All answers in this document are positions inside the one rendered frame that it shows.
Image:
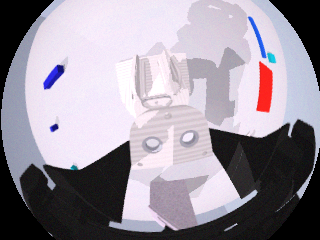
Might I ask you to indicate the small blue block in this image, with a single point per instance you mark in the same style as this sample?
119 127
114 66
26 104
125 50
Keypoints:
53 128

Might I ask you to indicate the red flat plate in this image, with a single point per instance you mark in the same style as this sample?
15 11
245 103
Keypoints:
265 89

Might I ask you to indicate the blue rectangular block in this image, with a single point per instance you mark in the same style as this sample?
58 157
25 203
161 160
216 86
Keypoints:
53 76

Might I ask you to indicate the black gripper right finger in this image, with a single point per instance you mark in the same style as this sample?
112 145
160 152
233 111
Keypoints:
244 157

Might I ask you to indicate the blue long bar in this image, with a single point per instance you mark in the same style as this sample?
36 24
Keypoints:
258 38

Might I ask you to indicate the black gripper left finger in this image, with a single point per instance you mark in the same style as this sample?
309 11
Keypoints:
101 184

